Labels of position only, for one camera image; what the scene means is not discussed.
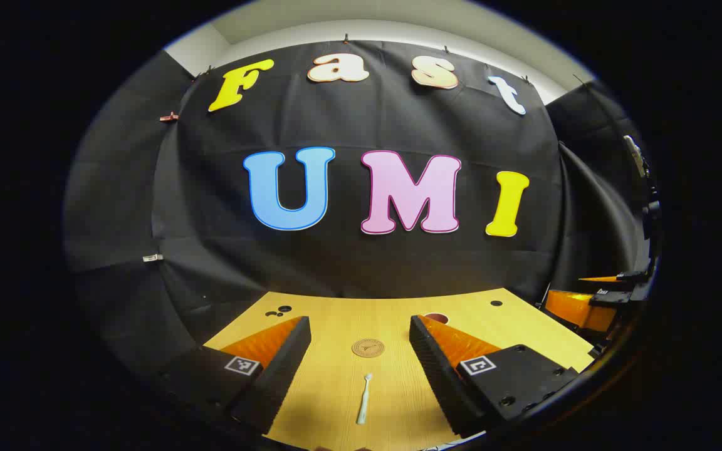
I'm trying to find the wooden desktop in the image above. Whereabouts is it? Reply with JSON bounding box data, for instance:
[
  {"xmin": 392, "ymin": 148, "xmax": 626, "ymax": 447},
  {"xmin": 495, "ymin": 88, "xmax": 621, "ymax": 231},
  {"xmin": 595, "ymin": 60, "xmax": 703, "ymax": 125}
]
[{"xmin": 203, "ymin": 288, "xmax": 597, "ymax": 451}]

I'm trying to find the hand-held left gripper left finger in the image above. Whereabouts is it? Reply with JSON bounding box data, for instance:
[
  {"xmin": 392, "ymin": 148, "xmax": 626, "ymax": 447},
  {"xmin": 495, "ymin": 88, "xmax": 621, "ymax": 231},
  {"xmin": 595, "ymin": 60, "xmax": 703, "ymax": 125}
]
[{"xmin": 150, "ymin": 315, "xmax": 313, "ymax": 435}]

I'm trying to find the white toothbrush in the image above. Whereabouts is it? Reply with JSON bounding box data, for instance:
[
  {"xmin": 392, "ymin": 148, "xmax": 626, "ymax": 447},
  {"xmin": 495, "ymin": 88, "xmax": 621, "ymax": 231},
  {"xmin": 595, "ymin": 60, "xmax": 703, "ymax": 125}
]
[{"xmin": 355, "ymin": 373, "xmax": 374, "ymax": 426}]

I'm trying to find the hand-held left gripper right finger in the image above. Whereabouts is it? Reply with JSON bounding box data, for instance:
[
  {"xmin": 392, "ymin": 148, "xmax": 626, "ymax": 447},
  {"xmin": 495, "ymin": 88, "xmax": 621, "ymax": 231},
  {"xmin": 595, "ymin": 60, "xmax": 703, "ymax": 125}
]
[{"xmin": 409, "ymin": 314, "xmax": 579, "ymax": 438}]

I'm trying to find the round cork coaster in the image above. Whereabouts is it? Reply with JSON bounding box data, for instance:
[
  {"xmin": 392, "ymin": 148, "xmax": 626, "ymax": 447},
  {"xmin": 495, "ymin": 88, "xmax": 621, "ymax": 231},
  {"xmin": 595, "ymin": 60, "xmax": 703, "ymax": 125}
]
[{"xmin": 352, "ymin": 338, "xmax": 386, "ymax": 359}]

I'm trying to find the black backdrop cloth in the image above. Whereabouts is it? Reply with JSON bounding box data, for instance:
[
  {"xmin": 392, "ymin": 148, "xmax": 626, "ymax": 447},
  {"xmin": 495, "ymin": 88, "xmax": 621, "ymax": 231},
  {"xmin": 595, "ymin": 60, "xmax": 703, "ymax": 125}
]
[{"xmin": 63, "ymin": 39, "xmax": 653, "ymax": 380}]

